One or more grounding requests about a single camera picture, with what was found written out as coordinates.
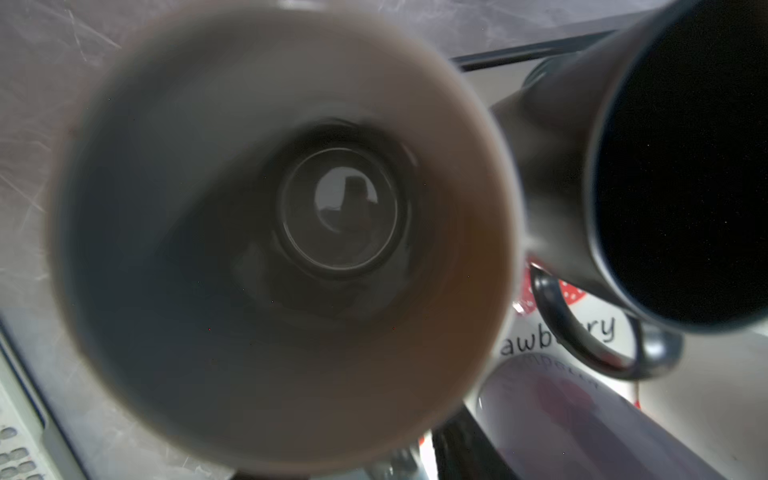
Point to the grey metal mug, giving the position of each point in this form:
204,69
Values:
286,235

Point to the white mug purple handle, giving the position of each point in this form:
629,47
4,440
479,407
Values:
550,420

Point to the black mug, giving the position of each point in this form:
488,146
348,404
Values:
643,164

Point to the white calculator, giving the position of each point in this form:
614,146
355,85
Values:
23,455

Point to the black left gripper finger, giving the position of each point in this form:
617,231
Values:
464,452

